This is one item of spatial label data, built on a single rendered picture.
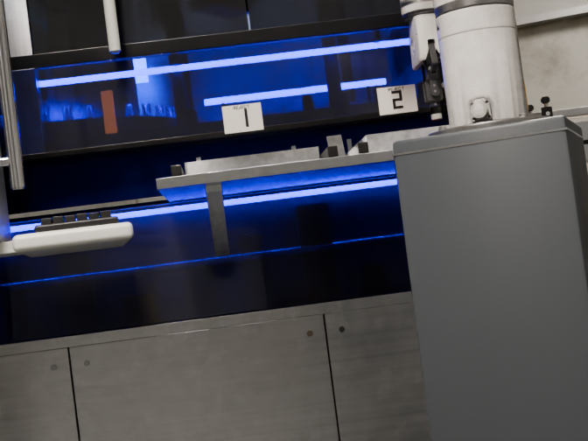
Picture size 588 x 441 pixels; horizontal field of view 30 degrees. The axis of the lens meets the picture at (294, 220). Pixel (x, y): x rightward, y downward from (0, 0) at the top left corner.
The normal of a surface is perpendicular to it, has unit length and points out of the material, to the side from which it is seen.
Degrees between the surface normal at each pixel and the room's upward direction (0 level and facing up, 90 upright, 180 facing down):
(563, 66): 90
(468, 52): 90
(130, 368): 90
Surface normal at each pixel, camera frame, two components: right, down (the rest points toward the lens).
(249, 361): 0.06, -0.04
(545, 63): -0.34, 0.02
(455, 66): -0.80, 0.08
